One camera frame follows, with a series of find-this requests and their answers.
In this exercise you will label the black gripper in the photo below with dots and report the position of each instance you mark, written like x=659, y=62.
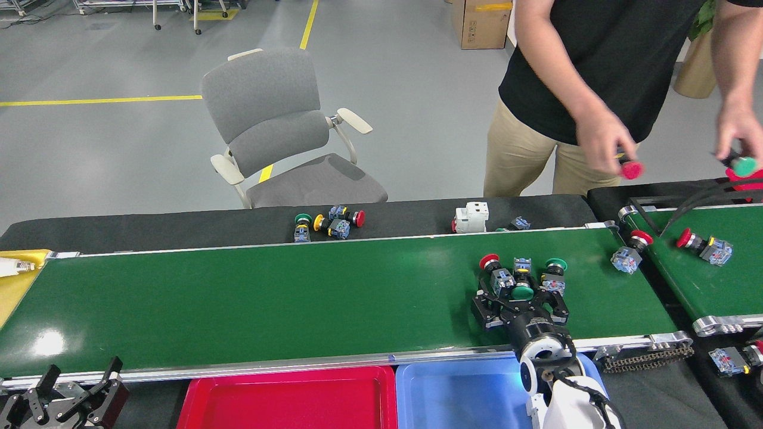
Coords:
x=536, y=325
x=56, y=422

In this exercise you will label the green mushroom push button switch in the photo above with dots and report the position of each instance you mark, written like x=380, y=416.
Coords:
x=520, y=223
x=523, y=292
x=556, y=264
x=745, y=166
x=303, y=219

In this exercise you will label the white circuit breaker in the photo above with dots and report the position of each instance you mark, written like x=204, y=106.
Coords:
x=474, y=217

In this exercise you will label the yellow mushroom push button switch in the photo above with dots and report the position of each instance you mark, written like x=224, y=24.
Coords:
x=340, y=229

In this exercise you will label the person's left forearm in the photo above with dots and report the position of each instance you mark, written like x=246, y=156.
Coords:
x=736, y=53

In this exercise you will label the person's right forearm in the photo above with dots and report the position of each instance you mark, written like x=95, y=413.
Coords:
x=554, y=65

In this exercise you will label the blue plastic tray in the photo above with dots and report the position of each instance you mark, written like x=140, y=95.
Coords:
x=453, y=399

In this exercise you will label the yellow plastic tray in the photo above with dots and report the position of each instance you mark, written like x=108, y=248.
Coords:
x=15, y=295

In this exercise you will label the white part with metal tip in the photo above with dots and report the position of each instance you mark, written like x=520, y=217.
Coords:
x=12, y=268

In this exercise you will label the green conveyor with black guide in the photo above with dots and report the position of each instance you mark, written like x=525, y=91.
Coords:
x=715, y=289

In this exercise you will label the red plastic tray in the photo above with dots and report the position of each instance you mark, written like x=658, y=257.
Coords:
x=286, y=405

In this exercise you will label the long green conveyor belt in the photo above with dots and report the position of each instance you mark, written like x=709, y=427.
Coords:
x=268, y=304

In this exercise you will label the person's right hand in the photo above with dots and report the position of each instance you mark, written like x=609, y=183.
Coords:
x=599, y=140

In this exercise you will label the person's left hand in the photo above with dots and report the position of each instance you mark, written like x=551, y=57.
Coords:
x=742, y=125

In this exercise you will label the long black table cover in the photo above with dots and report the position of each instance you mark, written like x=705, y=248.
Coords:
x=149, y=229

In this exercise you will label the red plastic bin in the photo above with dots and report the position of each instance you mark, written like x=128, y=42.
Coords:
x=745, y=183

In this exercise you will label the person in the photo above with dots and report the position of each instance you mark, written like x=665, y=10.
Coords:
x=614, y=59

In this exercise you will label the brown cardboard box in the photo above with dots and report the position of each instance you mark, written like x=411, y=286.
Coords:
x=480, y=27

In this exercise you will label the potted plant in gold pot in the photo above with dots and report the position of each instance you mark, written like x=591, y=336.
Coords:
x=694, y=74

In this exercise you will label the grey office chair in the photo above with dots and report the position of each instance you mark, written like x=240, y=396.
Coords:
x=268, y=101

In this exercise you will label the white wheeled metal rack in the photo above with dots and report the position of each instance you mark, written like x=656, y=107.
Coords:
x=155, y=15

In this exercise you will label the black curved guide bracket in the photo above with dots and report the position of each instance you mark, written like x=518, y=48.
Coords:
x=703, y=195

